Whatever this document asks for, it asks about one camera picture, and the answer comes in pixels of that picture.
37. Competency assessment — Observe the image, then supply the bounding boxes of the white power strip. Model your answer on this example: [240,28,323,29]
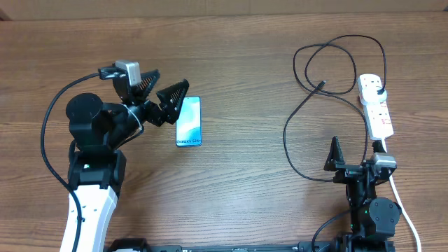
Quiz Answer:
[357,73,393,140]

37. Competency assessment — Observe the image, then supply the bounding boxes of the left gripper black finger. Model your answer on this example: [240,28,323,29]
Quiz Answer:
[156,79,190,124]
[136,69,160,100]

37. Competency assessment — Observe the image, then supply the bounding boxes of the Samsung Galaxy smartphone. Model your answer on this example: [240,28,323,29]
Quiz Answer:
[176,97,202,147]

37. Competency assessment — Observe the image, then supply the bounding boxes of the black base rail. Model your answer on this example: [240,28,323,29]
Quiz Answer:
[104,238,396,252]

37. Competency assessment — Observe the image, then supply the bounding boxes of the white power strip cord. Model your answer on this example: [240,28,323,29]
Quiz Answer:
[380,138,423,252]

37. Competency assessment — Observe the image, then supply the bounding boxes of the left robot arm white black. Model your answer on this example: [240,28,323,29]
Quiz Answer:
[60,66,189,251]

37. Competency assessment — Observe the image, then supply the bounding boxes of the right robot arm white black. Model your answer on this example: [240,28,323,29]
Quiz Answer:
[323,136,402,252]

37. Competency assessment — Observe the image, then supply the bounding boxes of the white charger plug adapter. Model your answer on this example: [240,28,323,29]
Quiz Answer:
[359,88,387,106]

